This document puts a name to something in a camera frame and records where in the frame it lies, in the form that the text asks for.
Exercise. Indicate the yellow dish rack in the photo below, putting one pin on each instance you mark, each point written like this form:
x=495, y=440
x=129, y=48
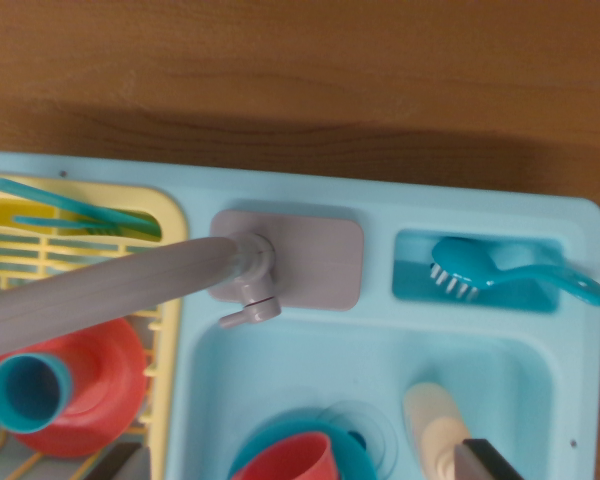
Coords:
x=172, y=225

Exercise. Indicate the red toy plate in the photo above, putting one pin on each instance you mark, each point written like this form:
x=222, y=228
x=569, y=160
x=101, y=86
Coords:
x=110, y=380

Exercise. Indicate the teal toy knife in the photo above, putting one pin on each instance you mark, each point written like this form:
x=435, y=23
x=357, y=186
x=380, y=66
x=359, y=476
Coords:
x=55, y=201

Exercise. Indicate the grey toy faucet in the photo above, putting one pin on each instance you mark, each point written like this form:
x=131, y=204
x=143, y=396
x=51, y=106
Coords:
x=105, y=285

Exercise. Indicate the teal dish brush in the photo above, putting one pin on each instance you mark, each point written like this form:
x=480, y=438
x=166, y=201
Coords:
x=462, y=260

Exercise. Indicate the teal toy plate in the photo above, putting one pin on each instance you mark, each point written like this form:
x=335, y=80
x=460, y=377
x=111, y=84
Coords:
x=350, y=447

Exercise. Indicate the red toy cup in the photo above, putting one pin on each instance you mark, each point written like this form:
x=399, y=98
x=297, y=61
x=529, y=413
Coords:
x=290, y=457

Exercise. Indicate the cream detergent bottle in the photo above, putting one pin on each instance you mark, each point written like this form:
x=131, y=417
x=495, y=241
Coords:
x=432, y=420

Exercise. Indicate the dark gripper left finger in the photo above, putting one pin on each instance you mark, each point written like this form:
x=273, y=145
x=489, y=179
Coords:
x=127, y=465

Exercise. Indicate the teal toy fork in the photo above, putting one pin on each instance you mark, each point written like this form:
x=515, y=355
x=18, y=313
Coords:
x=50, y=222

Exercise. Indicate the light blue toy sink unit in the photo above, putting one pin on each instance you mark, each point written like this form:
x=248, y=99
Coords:
x=305, y=365

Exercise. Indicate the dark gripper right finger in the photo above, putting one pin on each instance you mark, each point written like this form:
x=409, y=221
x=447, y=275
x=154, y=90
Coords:
x=480, y=462

